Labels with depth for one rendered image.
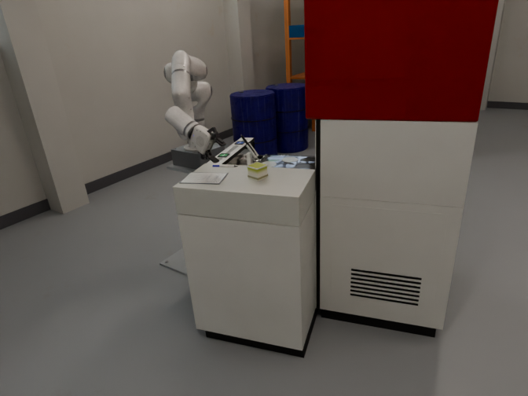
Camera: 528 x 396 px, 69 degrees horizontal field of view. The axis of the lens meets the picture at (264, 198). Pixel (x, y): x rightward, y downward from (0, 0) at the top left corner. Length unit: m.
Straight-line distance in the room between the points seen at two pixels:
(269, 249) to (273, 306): 0.34
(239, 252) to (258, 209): 0.27
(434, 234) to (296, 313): 0.78
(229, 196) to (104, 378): 1.21
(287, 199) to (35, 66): 3.05
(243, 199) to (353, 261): 0.76
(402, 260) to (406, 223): 0.22
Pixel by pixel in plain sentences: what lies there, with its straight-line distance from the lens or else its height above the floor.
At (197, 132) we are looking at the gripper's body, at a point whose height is 1.24.
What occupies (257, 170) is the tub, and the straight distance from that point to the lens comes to 1.84.
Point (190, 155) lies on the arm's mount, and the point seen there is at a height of 0.91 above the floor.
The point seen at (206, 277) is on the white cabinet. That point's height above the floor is 0.46.
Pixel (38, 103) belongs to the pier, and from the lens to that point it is 4.21.
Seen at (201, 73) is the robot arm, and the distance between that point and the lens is 2.14.
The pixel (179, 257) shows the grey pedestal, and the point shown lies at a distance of 3.15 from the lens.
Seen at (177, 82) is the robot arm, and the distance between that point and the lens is 1.91.
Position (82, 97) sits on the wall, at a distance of 4.72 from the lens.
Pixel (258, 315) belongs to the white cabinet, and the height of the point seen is 0.27.
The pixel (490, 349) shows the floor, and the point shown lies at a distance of 2.53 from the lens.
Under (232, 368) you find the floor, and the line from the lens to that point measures 2.24.
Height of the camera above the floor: 1.65
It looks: 24 degrees down
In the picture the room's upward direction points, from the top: 4 degrees counter-clockwise
